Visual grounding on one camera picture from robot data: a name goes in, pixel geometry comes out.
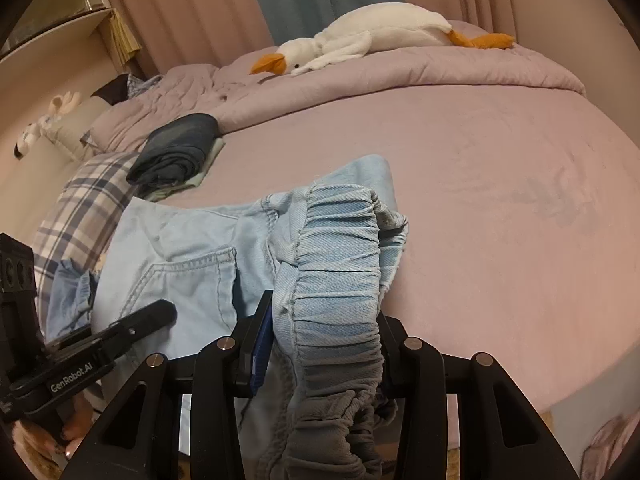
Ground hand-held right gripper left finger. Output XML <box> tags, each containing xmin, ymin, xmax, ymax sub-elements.
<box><xmin>60</xmin><ymin>290</ymin><xmax>276</xmax><ymax>480</ymax></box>

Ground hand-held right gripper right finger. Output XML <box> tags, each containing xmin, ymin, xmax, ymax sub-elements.
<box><xmin>377</xmin><ymin>310</ymin><xmax>583</xmax><ymax>480</ymax></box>

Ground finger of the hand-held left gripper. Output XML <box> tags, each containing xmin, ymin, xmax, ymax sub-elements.
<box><xmin>106</xmin><ymin>299</ymin><xmax>178</xmax><ymax>358</ymax></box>

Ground light blue denim shorts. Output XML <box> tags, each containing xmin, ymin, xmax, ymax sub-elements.
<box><xmin>92</xmin><ymin>155</ymin><xmax>408</xmax><ymax>480</ymax></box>

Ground blue pants pile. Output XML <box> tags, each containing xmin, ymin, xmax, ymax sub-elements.
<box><xmin>47</xmin><ymin>257</ymin><xmax>101</xmax><ymax>342</ymax></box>

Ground folded dark grey pants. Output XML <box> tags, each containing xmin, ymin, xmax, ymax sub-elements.
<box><xmin>126</xmin><ymin>113</ymin><xmax>219</xmax><ymax>186</ymax></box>

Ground person's left hand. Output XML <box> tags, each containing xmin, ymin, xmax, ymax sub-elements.
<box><xmin>12</xmin><ymin>394</ymin><xmax>98</xmax><ymax>466</ymax></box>

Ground plaid pillow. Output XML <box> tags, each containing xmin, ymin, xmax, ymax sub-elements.
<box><xmin>32</xmin><ymin>152</ymin><xmax>146</xmax><ymax>306</ymax></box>

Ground dark grey folded clothes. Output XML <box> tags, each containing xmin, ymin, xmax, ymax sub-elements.
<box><xmin>137</xmin><ymin>137</ymin><xmax>226</xmax><ymax>202</ymax></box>

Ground pink bed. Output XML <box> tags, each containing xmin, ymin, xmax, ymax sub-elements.
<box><xmin>90</xmin><ymin>75</ymin><xmax>640</xmax><ymax>453</ymax></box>

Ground beige pillow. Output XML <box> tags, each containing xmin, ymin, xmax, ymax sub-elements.
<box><xmin>42</xmin><ymin>95</ymin><xmax>115</xmax><ymax>162</ymax></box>

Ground pink cloth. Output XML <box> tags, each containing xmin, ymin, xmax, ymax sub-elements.
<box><xmin>581</xmin><ymin>410</ymin><xmax>640</xmax><ymax>480</ymax></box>

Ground white bunny plush toy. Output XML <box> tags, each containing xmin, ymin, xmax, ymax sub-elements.
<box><xmin>14</xmin><ymin>91</ymin><xmax>83</xmax><ymax>161</ymax></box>

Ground dark cloth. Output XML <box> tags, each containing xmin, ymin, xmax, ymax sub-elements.
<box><xmin>91</xmin><ymin>73</ymin><xmax>162</xmax><ymax>107</ymax></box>

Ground pink quilted comforter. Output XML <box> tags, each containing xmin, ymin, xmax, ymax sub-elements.
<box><xmin>90</xmin><ymin>20</ymin><xmax>586</xmax><ymax>153</ymax></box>

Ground white goose plush toy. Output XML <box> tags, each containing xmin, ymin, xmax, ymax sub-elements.
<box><xmin>250</xmin><ymin>2</ymin><xmax>516</xmax><ymax>78</ymax></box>

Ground wall shelf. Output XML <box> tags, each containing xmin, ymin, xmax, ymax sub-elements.
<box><xmin>0</xmin><ymin>0</ymin><xmax>115</xmax><ymax>63</ymax></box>

